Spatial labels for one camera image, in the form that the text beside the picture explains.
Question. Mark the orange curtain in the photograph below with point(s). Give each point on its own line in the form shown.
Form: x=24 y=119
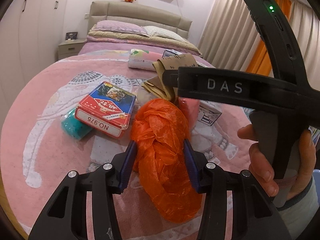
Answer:
x=260 y=63

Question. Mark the beige nightstand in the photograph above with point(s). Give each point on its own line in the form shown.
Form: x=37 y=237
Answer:
x=70 y=48

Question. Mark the white dotted pillow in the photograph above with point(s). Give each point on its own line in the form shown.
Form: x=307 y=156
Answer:
x=164 y=33

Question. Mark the pink elephant blanket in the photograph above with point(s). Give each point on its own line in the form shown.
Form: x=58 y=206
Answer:
x=36 y=153

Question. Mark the black photo frame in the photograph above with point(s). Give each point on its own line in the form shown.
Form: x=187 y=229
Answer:
x=71 y=35

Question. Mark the purple pillow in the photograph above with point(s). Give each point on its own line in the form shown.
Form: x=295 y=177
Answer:
x=119 y=27

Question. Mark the pink tissue pack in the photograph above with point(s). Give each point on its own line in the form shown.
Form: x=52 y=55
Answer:
x=143 y=59

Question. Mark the white wardrobe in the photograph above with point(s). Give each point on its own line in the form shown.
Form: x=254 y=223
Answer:
x=31 y=31

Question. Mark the blue printed package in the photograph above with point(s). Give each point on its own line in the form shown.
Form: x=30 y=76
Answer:
x=170 y=52

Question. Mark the folded beige quilt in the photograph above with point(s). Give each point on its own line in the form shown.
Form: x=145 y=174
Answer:
x=154 y=41

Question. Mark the small white carton box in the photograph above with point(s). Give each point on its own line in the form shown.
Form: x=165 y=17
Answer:
x=209 y=112

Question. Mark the person's right hand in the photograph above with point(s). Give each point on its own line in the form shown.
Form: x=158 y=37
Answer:
x=281 y=162

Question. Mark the beige curtain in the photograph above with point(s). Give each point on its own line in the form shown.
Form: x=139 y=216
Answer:
x=230 y=38

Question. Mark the brown paper bag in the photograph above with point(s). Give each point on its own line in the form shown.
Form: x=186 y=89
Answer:
x=164 y=85

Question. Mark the teal crumpled wrapper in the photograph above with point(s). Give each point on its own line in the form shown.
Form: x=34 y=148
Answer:
x=73 y=127

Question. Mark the red blue card box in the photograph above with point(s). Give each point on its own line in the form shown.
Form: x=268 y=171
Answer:
x=107 y=108

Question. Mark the purple bed with headboard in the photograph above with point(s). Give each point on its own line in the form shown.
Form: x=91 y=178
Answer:
x=140 y=15

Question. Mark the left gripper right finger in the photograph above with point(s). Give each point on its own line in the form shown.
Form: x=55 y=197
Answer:
x=254 y=214

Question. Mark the orange plastic bag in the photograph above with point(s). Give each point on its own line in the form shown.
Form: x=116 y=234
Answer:
x=159 y=129

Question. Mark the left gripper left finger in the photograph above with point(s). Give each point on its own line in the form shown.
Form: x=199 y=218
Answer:
x=64 y=215

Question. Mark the white sleeve forearm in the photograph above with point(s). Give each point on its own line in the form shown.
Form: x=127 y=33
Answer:
x=298 y=212

